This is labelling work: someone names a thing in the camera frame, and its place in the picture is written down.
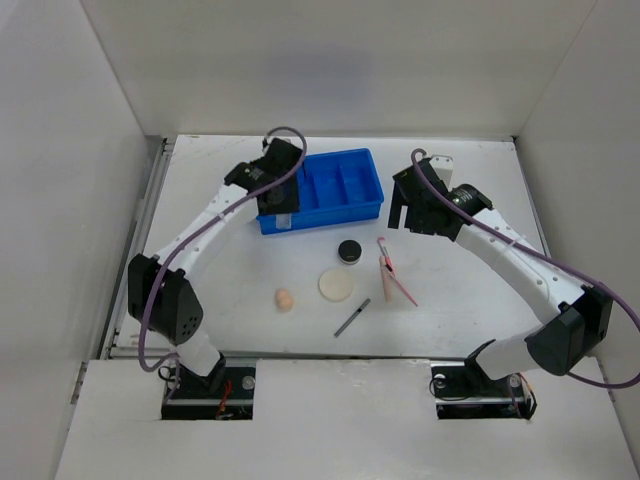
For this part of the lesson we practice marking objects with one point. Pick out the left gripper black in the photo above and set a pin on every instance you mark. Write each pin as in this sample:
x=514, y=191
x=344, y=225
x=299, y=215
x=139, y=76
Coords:
x=289, y=206

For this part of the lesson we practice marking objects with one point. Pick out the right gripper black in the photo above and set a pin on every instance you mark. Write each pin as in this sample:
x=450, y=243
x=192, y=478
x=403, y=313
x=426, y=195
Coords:
x=396, y=209

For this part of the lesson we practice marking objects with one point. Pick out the clear small bottle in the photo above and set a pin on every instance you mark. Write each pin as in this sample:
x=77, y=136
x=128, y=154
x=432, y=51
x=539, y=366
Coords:
x=283, y=222

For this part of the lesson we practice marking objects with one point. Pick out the beige makeup sponge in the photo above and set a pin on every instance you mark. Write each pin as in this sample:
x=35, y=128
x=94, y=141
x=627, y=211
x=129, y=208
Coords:
x=284, y=300

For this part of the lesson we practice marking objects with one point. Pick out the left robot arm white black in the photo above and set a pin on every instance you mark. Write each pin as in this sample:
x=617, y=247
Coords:
x=161, y=288

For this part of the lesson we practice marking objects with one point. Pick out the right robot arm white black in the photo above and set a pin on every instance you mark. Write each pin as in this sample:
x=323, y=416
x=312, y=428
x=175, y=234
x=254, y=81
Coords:
x=574, y=316

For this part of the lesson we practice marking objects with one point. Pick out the blue plastic divided tray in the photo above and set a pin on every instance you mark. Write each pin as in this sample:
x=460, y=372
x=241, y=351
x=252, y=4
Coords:
x=334, y=188

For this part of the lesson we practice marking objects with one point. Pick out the round beige powder puff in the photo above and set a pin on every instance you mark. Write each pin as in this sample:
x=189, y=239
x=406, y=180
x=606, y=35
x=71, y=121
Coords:
x=336, y=285

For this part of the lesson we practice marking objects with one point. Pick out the grey eyeliner pencil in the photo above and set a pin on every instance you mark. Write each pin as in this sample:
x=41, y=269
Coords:
x=351, y=318

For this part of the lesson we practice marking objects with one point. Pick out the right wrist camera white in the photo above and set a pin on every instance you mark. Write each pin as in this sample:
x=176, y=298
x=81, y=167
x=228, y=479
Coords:
x=443, y=166

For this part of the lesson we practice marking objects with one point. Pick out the aluminium rail left side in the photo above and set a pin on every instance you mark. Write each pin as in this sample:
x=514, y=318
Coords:
x=160, y=149

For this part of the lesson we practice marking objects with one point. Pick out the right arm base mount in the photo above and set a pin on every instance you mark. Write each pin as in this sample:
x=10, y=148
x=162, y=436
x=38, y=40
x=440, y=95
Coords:
x=466, y=393

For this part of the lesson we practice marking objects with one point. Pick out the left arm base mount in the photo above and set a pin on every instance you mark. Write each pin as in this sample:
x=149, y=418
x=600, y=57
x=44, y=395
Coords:
x=190, y=400

